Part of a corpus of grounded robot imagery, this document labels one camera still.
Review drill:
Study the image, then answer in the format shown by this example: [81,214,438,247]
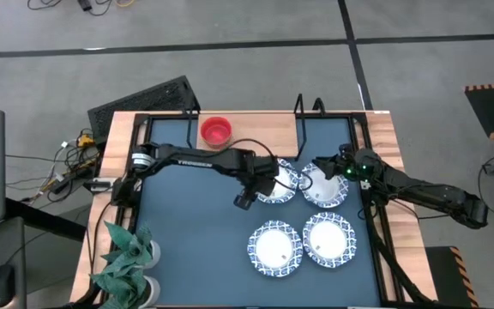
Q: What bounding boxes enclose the blue-patterned paper bowl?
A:
[298,161,351,209]
[302,211,357,270]
[246,220,304,278]
[255,157,300,205]

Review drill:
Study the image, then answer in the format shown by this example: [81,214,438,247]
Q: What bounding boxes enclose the black mesh computer case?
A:
[87,76,202,142]

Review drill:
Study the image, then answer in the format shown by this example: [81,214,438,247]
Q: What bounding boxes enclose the green plant in white pot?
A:
[100,221,162,270]
[90,257,162,309]

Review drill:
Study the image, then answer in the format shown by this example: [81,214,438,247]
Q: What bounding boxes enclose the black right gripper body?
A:
[331,144,377,184]

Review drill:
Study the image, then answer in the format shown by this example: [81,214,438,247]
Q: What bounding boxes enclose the tangled cable bundle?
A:
[5,128,105,205]

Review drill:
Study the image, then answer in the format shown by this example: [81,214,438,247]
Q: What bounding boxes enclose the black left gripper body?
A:
[246,154,281,199]

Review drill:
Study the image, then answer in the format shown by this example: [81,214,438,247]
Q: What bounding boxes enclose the wooden shelf with black legs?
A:
[185,93,326,163]

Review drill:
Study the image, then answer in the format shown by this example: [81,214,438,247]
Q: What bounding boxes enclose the red plastic bowl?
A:
[200,116,234,150]

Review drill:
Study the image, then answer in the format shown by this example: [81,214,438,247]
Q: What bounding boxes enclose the black metal table frame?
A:
[120,112,437,308]

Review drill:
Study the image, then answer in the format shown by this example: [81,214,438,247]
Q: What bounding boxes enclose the black floor cables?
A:
[27,0,136,17]

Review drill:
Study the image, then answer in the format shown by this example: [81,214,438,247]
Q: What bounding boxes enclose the black computer mouse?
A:
[0,263,17,308]

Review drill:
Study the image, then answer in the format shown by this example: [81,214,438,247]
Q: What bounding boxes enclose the blue-grey table mat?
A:
[137,118,381,308]

